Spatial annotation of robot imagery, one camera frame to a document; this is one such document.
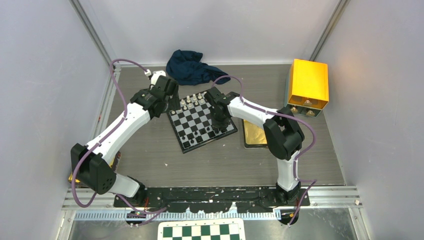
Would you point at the gold tin with white pieces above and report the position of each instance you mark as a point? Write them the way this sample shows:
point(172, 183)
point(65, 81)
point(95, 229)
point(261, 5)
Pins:
point(114, 165)

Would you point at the gold tin with black pieces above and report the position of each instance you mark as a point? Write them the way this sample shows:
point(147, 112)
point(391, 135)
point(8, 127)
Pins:
point(253, 136)

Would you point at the orange drawer box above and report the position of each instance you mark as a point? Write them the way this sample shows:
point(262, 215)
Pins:
point(307, 87)

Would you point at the black white chess board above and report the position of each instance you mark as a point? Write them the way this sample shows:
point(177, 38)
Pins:
point(192, 123)

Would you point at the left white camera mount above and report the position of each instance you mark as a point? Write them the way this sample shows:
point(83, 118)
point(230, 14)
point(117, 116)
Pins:
point(157, 78)

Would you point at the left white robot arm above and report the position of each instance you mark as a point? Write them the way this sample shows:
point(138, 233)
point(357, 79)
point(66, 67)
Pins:
point(91, 162)

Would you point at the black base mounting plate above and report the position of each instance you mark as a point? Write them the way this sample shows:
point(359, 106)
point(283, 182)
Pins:
point(246, 199)

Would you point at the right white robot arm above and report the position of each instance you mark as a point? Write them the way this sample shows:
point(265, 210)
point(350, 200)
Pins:
point(283, 134)

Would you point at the dark blue cloth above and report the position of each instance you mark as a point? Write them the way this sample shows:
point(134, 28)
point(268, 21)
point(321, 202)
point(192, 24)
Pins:
point(186, 68)

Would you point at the green white checker board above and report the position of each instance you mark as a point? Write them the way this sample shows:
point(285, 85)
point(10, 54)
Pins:
point(209, 229)

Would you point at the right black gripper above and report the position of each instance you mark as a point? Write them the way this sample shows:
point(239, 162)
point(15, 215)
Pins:
point(216, 125)

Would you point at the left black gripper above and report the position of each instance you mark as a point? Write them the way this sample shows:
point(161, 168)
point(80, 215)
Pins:
point(174, 103)

